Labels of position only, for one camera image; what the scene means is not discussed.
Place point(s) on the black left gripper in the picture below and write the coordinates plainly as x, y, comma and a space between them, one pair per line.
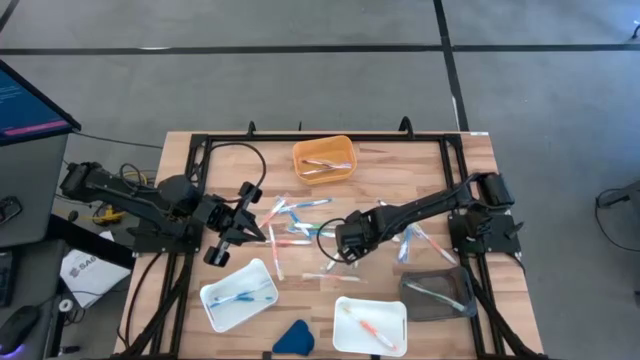
212, 212

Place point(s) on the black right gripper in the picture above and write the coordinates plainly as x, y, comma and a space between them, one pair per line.
357, 232

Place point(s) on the white plastic bin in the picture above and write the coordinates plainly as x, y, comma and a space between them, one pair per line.
385, 310
250, 275

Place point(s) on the purple toothbrush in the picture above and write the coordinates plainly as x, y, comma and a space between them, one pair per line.
344, 165

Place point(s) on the orange plastic bin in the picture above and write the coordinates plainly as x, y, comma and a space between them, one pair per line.
320, 147

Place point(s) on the green toothbrush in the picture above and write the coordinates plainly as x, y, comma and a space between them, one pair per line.
331, 262
435, 296
312, 226

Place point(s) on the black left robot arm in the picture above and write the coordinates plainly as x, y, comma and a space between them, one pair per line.
135, 200

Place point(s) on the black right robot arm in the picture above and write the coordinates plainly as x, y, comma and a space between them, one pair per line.
430, 205

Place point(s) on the dark grey mesh bin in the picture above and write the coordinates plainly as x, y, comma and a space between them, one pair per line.
450, 280

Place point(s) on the blue folded cloth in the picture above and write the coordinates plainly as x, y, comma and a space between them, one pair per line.
295, 340

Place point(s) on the white printed paper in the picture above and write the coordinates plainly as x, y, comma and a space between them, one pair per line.
92, 275

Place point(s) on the white tape roll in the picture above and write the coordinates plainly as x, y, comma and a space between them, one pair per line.
65, 304

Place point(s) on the grey desk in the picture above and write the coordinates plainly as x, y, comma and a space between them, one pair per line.
30, 175

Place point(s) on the black handheld device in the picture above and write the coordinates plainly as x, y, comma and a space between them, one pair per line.
9, 207

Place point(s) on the black keyboard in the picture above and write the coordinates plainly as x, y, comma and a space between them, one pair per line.
5, 277

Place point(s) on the black computer mouse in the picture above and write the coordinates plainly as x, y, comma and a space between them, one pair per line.
17, 327

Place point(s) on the black computer monitor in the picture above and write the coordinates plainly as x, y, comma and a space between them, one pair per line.
25, 105

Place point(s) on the black desk frame bar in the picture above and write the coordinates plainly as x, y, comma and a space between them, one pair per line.
90, 245

